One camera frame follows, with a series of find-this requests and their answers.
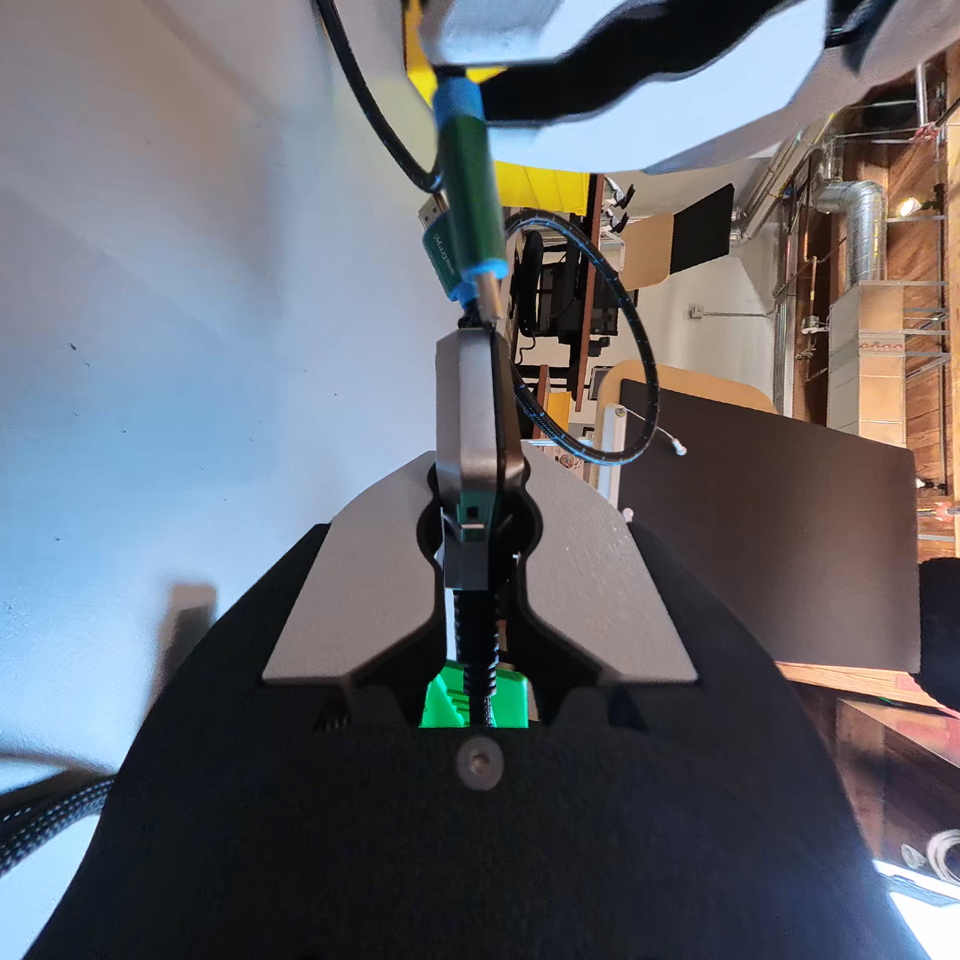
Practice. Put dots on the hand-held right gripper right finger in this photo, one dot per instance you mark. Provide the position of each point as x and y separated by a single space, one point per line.
600 600

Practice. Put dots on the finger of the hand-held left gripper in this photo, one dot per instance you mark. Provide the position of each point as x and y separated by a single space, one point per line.
510 27
675 113

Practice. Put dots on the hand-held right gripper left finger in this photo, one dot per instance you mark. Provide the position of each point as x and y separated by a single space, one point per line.
368 600

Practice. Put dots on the yellow plastic bin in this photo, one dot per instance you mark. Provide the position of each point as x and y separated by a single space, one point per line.
540 188

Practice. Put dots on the grey hdmi hub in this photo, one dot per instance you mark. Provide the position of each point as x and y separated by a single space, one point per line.
473 405

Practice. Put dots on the black panel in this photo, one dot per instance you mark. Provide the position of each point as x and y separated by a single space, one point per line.
702 228

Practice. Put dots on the tan cardboard sheet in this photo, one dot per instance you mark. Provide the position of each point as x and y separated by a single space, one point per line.
648 248

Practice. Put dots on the green plastic bin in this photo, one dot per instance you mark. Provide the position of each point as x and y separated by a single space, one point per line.
503 698

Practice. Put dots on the cluttered wooden desk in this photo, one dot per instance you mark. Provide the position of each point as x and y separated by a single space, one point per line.
570 300

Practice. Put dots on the silver air duct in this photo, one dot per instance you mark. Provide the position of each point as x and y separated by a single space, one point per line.
852 225

